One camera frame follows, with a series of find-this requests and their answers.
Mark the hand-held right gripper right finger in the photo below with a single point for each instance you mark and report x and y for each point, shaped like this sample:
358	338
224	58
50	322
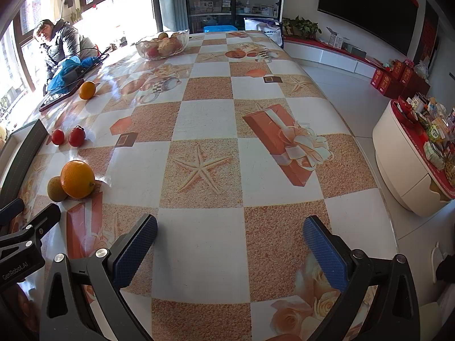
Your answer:
325	255

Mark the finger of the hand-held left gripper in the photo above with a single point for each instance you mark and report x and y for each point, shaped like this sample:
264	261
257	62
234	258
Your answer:
49	213
12	210

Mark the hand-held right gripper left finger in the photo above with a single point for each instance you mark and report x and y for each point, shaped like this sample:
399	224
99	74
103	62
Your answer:
137	252

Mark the brown kiwi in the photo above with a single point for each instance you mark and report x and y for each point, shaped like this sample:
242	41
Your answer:
55	189

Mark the large smooth orange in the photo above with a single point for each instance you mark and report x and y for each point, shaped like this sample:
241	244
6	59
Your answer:
77	179

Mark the shallow grey box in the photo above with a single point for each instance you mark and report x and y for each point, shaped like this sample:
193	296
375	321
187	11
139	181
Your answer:
25	156

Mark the small red tomato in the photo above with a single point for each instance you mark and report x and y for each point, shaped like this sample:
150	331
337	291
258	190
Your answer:
58	136
77	136

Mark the white chair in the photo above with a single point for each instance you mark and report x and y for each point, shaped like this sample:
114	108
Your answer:
436	263

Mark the round white cabinet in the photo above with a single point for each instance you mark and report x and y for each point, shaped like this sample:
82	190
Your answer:
398	170

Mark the blue cloth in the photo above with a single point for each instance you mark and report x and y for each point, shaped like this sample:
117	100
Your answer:
58	78

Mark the black pouch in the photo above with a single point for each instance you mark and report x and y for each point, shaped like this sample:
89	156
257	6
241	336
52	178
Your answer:
73	74

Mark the dark framed window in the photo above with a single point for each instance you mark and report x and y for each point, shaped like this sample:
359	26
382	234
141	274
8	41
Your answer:
26	60

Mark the pile of snack packets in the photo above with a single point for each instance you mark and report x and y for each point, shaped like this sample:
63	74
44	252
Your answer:
433	135

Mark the red gift box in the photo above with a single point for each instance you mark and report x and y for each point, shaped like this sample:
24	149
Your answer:
408	74
397	69
381	81

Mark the glass bowl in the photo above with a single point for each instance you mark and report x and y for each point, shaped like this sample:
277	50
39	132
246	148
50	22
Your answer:
142	51

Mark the large dark red box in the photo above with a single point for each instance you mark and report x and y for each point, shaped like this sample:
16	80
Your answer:
414	88

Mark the red apple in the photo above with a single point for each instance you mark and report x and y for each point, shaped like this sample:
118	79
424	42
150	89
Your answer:
153	51

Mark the white bench with red top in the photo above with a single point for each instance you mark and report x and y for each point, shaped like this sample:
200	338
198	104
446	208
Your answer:
334	55

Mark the large yellow apple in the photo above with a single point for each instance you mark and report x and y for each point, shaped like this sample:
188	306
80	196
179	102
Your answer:
170	45

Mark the small grey box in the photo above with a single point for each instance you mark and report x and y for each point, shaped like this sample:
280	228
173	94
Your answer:
355	49

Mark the clear plastic bag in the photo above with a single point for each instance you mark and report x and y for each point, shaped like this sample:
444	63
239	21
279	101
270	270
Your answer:
422	69

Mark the small yellow apple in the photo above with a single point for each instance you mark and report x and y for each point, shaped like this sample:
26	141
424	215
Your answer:
162	36
176	34

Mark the small white carton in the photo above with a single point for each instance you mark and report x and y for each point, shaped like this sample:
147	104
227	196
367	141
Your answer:
335	39

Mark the green potted plant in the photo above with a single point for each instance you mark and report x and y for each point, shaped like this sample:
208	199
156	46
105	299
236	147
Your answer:
302	26

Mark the white sack with blue print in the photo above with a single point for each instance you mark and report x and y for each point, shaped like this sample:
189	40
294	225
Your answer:
270	32

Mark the blue plastic crate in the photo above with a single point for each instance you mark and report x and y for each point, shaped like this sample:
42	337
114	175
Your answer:
218	28

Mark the grey curtain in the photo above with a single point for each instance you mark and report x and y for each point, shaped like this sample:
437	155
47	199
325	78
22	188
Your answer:
170	0

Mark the black television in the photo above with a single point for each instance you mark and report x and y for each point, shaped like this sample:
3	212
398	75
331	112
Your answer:
366	3

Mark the shelf bottles and cartons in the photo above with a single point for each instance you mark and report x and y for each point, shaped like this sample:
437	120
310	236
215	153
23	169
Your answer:
248	7

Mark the red wall hanging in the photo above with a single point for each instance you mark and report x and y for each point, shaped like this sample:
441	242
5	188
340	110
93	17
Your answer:
430	35

